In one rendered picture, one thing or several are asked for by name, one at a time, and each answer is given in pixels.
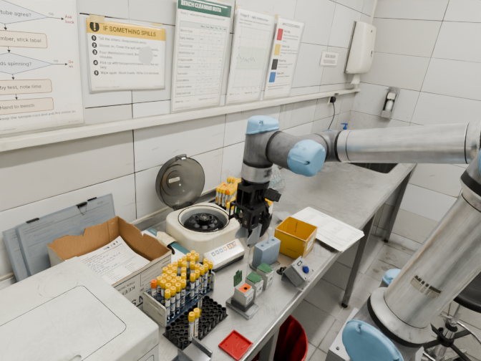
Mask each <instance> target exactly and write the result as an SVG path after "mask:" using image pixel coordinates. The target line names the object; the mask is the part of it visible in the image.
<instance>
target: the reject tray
mask: <svg viewBox="0 0 481 361"><path fill-rule="evenodd" d="M252 346H253V343H252V342H251V341H250V340H248V339H247V338H245V337H244V336H243V335H241V334H240V333H239V332H237V331H236V330H233V331H232V332H231V333H230V334H229V335H228V336H227V337H226V338H225V339H224V340H223V341H222V342H221V343H220V344H219V345H218V347H219V348H221V349H222V350H223V351H224V352H225V353H227V354H228V355H230V356H231V357H232V358H233V359H234V360H235V361H239V360H240V359H241V358H242V357H243V356H244V354H245V353H247V351H249V349H250V348H251V347H252Z"/></svg>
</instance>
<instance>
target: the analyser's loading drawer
mask: <svg viewBox="0 0 481 361"><path fill-rule="evenodd" d="M212 358H213V351H212V350H211V349H210V348H208V347H207V346H206V345H204V344H203V343H202V342H201V341H200V340H199V339H197V338H196V337H195V336H192V343H191V344H190V345H188V346H187V347H186V348H185V349H184V350H183V351H182V350H181V349H180V348H178V355H176V356H175V357H174V358H173V359H172V360H171V361H212Z"/></svg>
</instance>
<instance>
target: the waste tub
mask: <svg viewBox="0 0 481 361"><path fill-rule="evenodd" d="M274 229H275V233H274V237H276V238H277V239H279V240H280V241H281V244H280V248H279V253H280V254H283V255H285V256H288V257H290V258H292V259H295V260H296V259H297V258H298V257H300V256H302V257H303V258H304V259H305V258H306V256H307V255H308V253H309V252H310V251H311V250H312V248H313V247H314V242H315V239H316V233H317V229H318V226H315V225H312V224H309V223H306V222H304V221H301V220H299V219H297V218H294V217H291V216H288V217H287V218H286V219H284V220H283V221H282V222H281V223H280V224H279V225H278V226H277V227H275V228H274Z"/></svg>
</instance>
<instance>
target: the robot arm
mask: <svg viewBox="0 0 481 361"><path fill-rule="evenodd" d="M279 128H280V127H279V121H278V120H277V119H276V118H274V117H269V116H263V115H256V116H252V117H250V118H249V119H248V123H247V128H246V133H245V136H246V138H245V145H244V151H243V161H242V168H241V182H240V183H238V186H237V193H236V199H235V200H234V201H231V202H230V208H229V215H228V220H231V219H232V218H235V220H236V221H238V223H240V228H239V229H238V230H237V231H236V233H235V238H236V239H240V238H243V239H244V241H245V243H246V246H247V247H249V248H252V247H253V246H255V245H256V244H257V243H258V242H259V240H260V239H261V237H262V236H263V235H264V233H265V232H266V231H267V229H268V227H269V225H270V216H271V214H270V213H269V208H270V206H269V205H268V201H273V202H274V201H276V202H278V201H279V199H280V197H281V194H280V193H279V192H278V191H276V189H274V188H268V187H269V183H270V179H271V175H272V174H273V172H272V167H273V164H275V165H278V166H280V167H282V168H285V169H287V170H290V171H292V172H293V173H295V174H298V175H304V176H306V177H312V176H314V175H316V174H317V172H319V171H320V170H321V168H322V166H323V164H324V163H431V164H469V165H468V167H467V168H466V170H465V171H464V173H463V174H462V175H461V176H460V183H461V186H462V193H461V195H460V196H459V197H458V199H457V200H456V201H455V202H454V203H453V204H452V206H451V207H450V209H449V210H448V211H447V212H446V214H445V215H444V216H443V217H442V219H441V220H440V221H439V223H438V224H437V225H436V226H435V227H434V229H433V230H432V232H431V233H430V234H429V235H428V237H427V238H426V239H425V240H424V242H423V243H422V244H421V246H420V247H419V248H418V249H417V250H416V252H415V253H414V254H413V256H412V257H411V258H410V260H409V261H408V262H407V263H406V264H405V266H404V267H403V268H402V270H401V269H390V270H388V271H387V272H386V273H385V275H384V276H383V277H382V282H381V284H380V286H379V288H377V289H375V290H374V291H373V292H372V293H371V295H370V296H369V298H368V299H367V300H366V301H365V303H364V304H363V305H362V306H361V308H360V309H359V311H358V312H357V313H356V314H355V315H354V317H353V318H352V319H351V320H349V321H348V322H347V323H346V326H345V328H344V329H343V332H342V342H343V345H344V346H345V350H346V353H347V354H348V356H349V357H350V358H351V360H352V361H415V358H416V352H417V351H418V350H419V349H420V348H421V347H422V346H423V345H424V344H425V343H426V342H427V341H428V340H429V339H430V337H431V336H432V328H431V324H430V323H431V322H432V321H433V320H434V319H435V318H436V317H437V315H438V314H439V313H440V312H441V311H442V310H443V309H444V308H445V307H446V306H447V305H448V304H449V303H450V302H451V301H452V300H453V299H454V298H455V297H456V296H457V295H458V294H459V293H460V292H461V291H462V290H463V289H464V288H465V287H466V286H467V285H468V284H469V283H470V282H471V281H472V280H473V279H474V278H475V277H476V276H477V275H478V274H479V273H480V272H481V118H480V119H479V120H477V121H476V122H467V123H455V124H443V125H420V126H408V127H386V128H374V129H361V130H341V131H336V130H325V131H323V132H320V133H312V134H308V135H300V136H295V135H291V134H288V133H285V132H282V131H280V130H279ZM265 198H266V199H268V201H265ZM232 206H234V209H233V214H230V212H231V207H232ZM235 207H236V212H235ZM252 229H253V231H252ZM249 244H250V246H249Z"/></svg>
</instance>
